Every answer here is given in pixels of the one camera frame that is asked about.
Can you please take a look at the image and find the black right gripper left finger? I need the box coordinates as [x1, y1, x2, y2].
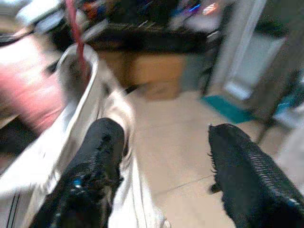
[30, 118, 125, 228]

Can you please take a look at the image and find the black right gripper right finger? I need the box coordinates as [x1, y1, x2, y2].
[208, 123, 304, 228]

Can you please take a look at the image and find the white denim jacket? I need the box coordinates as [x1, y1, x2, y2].
[0, 44, 171, 228]

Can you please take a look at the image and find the red clothes hanger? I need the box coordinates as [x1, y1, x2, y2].
[65, 0, 92, 76]

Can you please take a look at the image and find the teal floor mat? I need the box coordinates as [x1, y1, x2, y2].
[201, 95, 256, 124]

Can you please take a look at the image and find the red polo shirt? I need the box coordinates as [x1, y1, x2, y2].
[0, 35, 69, 133]

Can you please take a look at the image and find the brown cardboard box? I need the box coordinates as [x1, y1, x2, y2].
[128, 53, 185, 99]

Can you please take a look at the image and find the white framed glass door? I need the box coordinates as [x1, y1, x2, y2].
[209, 0, 288, 100]

